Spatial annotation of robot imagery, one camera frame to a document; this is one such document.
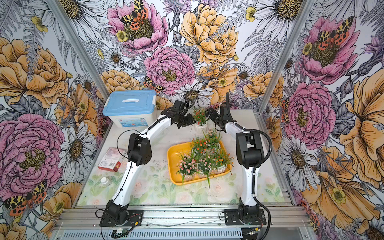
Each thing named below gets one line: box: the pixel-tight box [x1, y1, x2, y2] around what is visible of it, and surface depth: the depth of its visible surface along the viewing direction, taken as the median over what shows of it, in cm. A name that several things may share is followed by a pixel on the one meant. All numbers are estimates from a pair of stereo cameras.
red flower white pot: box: [193, 108, 209, 134], surface depth 104 cm
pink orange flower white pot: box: [197, 155, 216, 192], surface depth 79 cm
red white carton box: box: [97, 147, 128, 173], surface depth 91 cm
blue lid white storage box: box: [102, 90, 157, 129], surface depth 107 cm
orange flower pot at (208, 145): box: [190, 129, 222, 157], surface depth 87 cm
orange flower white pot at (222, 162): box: [213, 152, 235, 175], surface depth 83 cm
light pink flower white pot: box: [175, 150, 201, 189], surface depth 77 cm
